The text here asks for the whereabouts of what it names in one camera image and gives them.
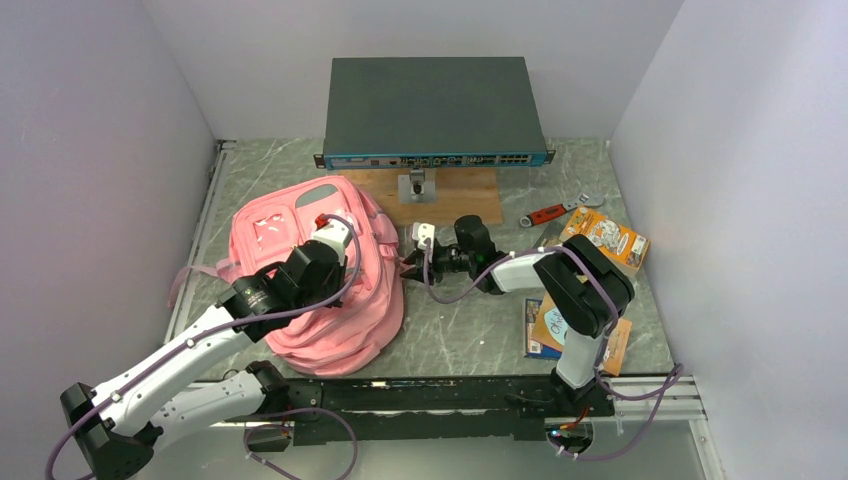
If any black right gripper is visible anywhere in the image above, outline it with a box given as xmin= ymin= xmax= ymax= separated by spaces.
xmin=401 ymin=241 xmax=475 ymax=285

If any pink school backpack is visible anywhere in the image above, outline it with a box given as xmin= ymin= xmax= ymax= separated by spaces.
xmin=200 ymin=176 xmax=404 ymax=376

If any orange paperback book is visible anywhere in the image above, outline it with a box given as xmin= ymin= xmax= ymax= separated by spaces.
xmin=559 ymin=206 xmax=650 ymax=277

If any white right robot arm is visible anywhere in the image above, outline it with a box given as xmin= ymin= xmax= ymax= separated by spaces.
xmin=402 ymin=215 xmax=635 ymax=415

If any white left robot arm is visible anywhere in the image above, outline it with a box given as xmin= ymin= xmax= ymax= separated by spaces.
xmin=60 ymin=231 xmax=362 ymax=479

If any brown wooden board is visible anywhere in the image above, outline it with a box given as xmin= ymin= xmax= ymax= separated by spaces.
xmin=341 ymin=168 xmax=503 ymax=226

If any dark glossy book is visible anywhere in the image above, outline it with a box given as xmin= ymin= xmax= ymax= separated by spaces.
xmin=532 ymin=221 xmax=565 ymax=251

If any blue orange book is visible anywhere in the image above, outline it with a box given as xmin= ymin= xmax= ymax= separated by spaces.
xmin=523 ymin=298 xmax=568 ymax=360

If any tan cover Othello book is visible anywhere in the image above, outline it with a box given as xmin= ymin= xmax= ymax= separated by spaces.
xmin=542 ymin=295 xmax=632 ymax=376

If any grey metal switch stand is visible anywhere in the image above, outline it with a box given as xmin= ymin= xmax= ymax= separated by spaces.
xmin=397 ymin=168 xmax=438 ymax=205

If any aluminium frame rail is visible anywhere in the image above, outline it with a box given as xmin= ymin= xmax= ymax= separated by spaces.
xmin=162 ymin=139 xmax=238 ymax=345

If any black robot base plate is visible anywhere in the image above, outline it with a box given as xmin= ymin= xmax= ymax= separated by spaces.
xmin=243 ymin=374 xmax=615 ymax=446

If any dark grey network switch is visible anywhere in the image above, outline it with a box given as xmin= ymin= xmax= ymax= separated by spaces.
xmin=314 ymin=57 xmax=555 ymax=171

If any red handled adjustable wrench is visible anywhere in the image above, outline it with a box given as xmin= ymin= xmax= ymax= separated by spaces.
xmin=519 ymin=193 xmax=606 ymax=228

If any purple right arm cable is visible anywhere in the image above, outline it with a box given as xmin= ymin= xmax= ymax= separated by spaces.
xmin=421 ymin=235 xmax=686 ymax=463

